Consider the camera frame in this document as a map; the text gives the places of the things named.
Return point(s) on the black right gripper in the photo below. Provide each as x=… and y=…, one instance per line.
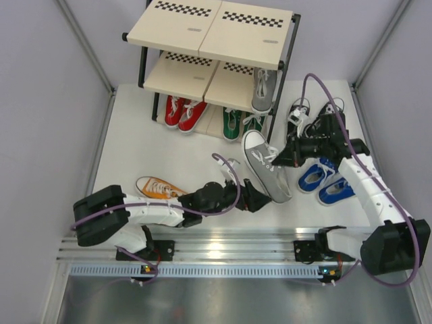
x=291, y=155

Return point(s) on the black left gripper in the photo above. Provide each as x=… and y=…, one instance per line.
x=252, y=199

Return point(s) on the grey sneaker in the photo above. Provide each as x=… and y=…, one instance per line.
x=259, y=156
x=264, y=87

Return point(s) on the green sneaker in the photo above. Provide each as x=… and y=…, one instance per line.
x=253, y=122
x=231, y=123

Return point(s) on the red sneaker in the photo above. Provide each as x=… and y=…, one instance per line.
x=192, y=112
x=173, y=111

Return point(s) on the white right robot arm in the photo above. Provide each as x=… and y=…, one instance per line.
x=395, y=241

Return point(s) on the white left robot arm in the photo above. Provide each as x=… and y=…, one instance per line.
x=114, y=217

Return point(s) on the beige three-tier shoe shelf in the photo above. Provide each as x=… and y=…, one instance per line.
x=207, y=51

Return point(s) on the blue sneaker left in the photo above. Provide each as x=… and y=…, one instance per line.
x=320, y=173

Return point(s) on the blue sneaker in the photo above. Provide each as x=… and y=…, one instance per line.
x=335, y=192
x=320, y=173

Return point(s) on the black sneaker right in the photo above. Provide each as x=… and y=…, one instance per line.
x=326, y=109

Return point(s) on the black sneaker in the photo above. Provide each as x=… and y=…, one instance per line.
x=292, y=130
x=326, y=109

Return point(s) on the black sneaker left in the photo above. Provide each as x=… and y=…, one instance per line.
x=292, y=130

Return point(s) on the blue sneaker right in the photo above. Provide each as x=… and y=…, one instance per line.
x=335, y=192

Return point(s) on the orange sneaker upper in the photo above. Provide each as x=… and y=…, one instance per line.
x=153, y=187

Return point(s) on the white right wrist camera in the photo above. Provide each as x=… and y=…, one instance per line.
x=298, y=116

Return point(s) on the aluminium mounting rail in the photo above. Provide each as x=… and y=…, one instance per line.
x=285, y=254

